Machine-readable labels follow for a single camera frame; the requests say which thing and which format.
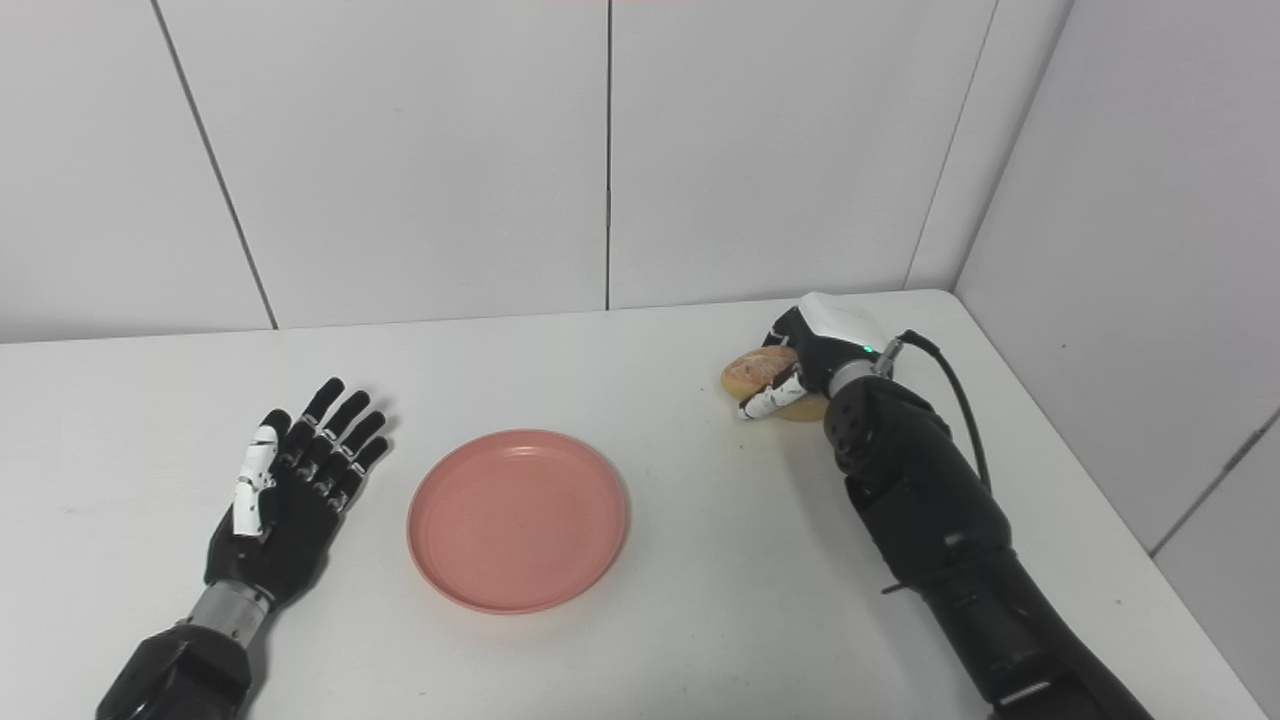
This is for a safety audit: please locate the golden bread roll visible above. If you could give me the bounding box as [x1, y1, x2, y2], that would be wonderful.
[721, 346, 832, 423]

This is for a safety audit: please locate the pink round plate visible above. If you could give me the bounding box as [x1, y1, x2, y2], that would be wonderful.
[406, 429, 630, 615]

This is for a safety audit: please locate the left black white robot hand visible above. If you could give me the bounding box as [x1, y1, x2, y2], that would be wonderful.
[203, 376, 391, 607]

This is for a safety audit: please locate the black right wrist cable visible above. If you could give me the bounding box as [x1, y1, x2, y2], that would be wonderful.
[876, 330, 993, 497]

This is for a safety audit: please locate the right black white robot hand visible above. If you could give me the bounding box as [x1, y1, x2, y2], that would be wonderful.
[737, 291, 891, 422]

